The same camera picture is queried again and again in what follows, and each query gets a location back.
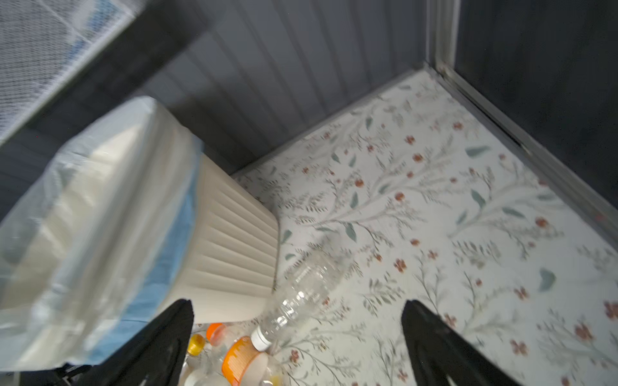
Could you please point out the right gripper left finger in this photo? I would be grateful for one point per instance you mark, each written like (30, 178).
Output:
(155, 356)

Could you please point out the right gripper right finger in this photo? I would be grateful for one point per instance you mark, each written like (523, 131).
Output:
(439, 356)

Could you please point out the red label clear bottle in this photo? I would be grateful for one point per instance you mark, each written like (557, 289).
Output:
(196, 345)

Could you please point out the orange label clear bottle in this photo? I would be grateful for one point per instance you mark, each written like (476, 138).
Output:
(233, 355)

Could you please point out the large clear bottle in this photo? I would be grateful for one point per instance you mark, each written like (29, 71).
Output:
(303, 292)

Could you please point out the white plastic waste bin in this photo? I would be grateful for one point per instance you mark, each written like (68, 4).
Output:
(228, 272)

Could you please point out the clear bin liner bag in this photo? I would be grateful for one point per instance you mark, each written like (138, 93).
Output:
(91, 251)

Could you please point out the floral table mat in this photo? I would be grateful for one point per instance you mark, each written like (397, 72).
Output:
(431, 206)

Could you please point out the white wire mesh basket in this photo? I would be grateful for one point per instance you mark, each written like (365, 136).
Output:
(44, 44)

